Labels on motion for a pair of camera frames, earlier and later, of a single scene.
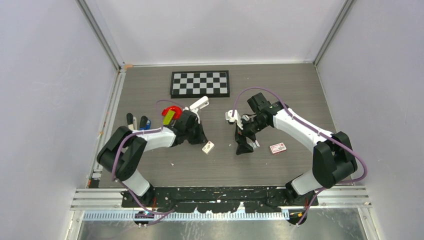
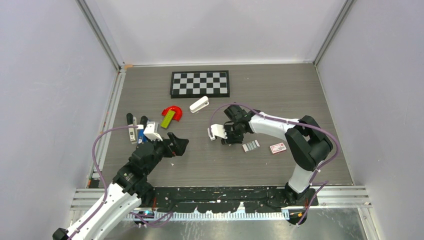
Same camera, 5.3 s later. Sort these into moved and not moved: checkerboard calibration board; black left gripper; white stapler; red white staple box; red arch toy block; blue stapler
Moved: blue stapler; black left gripper
Not moved: red white staple box; white stapler; checkerboard calibration board; red arch toy block
